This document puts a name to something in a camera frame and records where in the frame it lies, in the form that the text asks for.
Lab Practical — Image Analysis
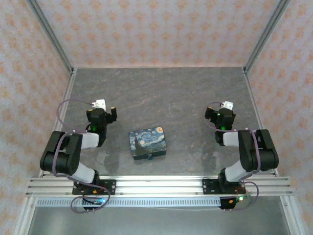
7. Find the aluminium extrusion mounting rail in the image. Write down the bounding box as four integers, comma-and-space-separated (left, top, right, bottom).
26, 174, 294, 197

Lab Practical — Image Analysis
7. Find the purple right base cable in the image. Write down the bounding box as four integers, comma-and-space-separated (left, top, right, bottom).
221, 180, 260, 212

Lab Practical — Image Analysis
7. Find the aluminium frame post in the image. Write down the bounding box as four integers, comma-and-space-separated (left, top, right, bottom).
243, 0, 291, 71
26, 0, 75, 72

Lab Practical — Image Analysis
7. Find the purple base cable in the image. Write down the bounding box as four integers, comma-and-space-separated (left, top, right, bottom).
70, 180, 111, 214
221, 180, 260, 212

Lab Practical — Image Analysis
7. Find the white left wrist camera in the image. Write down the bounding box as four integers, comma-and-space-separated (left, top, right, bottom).
91, 98, 107, 111

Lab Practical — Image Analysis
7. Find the slotted grey cable duct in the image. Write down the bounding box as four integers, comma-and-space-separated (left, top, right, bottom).
36, 197, 221, 209

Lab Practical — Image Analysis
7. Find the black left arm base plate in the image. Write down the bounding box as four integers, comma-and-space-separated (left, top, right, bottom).
72, 179, 116, 196

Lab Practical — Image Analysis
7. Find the starry night painted box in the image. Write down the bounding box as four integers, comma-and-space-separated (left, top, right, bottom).
128, 126, 170, 162

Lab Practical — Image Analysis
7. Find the aluminium table side rail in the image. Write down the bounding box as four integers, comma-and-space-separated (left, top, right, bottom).
14, 68, 78, 235
242, 67, 308, 235

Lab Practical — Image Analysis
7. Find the purple right wrist cable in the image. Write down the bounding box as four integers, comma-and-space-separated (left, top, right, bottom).
205, 101, 260, 175

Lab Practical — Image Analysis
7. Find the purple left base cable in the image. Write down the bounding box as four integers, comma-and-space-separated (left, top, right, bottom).
70, 180, 111, 214

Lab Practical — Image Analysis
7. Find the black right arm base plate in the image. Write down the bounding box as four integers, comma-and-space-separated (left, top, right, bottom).
202, 178, 246, 195

